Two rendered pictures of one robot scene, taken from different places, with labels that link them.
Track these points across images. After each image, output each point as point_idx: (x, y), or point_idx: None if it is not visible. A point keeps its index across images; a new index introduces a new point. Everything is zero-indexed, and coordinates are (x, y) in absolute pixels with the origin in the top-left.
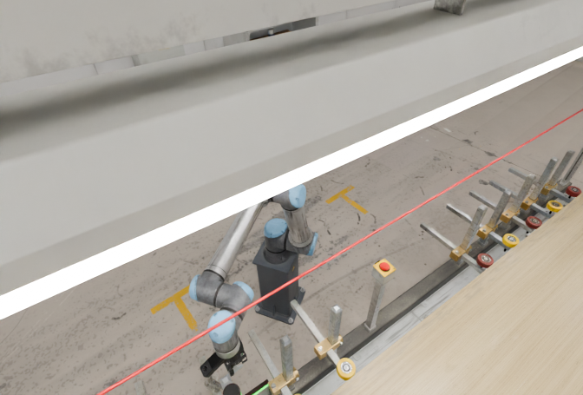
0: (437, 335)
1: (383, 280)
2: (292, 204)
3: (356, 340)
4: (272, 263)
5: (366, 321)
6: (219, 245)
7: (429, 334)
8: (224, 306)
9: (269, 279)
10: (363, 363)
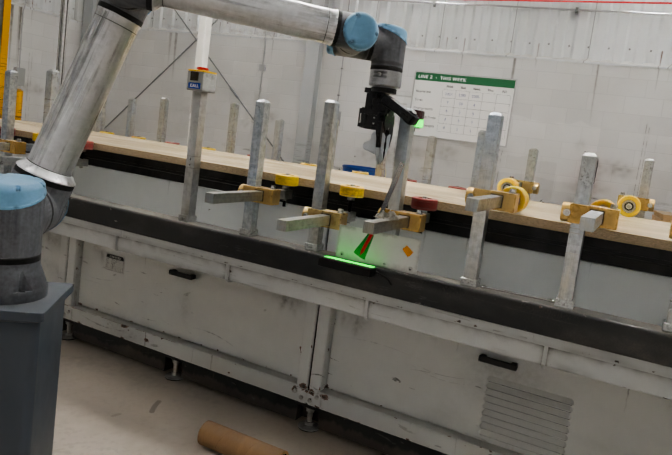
0: (210, 160)
1: (215, 82)
2: None
3: (214, 226)
4: (46, 293)
5: (190, 207)
6: (290, 2)
7: (212, 161)
8: None
9: (46, 367)
10: None
